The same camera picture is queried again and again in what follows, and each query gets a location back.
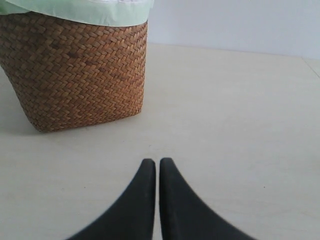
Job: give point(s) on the translucent green-white bin liner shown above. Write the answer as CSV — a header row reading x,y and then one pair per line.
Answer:
x,y
110,13

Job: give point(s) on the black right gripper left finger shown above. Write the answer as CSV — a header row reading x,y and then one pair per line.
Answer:
x,y
132,215

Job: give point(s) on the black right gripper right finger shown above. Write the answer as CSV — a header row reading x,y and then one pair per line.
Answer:
x,y
184,215

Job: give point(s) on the woven wicker basket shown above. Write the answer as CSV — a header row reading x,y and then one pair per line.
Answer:
x,y
68,74

